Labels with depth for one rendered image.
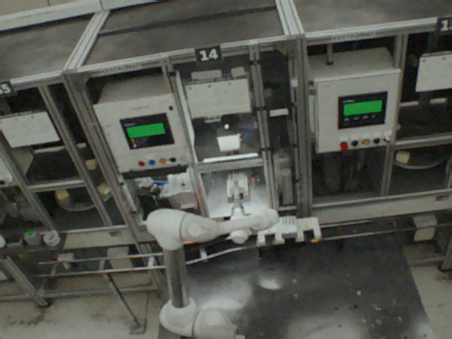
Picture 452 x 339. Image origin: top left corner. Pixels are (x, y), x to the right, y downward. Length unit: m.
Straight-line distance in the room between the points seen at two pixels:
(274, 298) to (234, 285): 0.26
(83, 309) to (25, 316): 0.52
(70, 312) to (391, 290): 2.47
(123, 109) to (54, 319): 2.13
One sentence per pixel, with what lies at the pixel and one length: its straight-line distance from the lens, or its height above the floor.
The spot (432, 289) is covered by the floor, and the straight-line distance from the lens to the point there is 3.56.
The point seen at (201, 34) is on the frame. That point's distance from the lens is 2.26.
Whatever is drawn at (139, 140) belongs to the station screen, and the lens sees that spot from 2.33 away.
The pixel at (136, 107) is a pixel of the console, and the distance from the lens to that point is 2.23.
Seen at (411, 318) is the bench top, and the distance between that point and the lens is 2.61.
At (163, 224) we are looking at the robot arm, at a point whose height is 1.48.
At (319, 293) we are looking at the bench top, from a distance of 2.63.
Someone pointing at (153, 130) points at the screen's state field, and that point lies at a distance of 2.27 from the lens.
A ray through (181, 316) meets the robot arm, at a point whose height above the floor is 0.95.
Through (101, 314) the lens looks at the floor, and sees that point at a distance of 3.69.
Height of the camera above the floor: 2.92
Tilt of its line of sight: 41 degrees down
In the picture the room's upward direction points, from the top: 12 degrees counter-clockwise
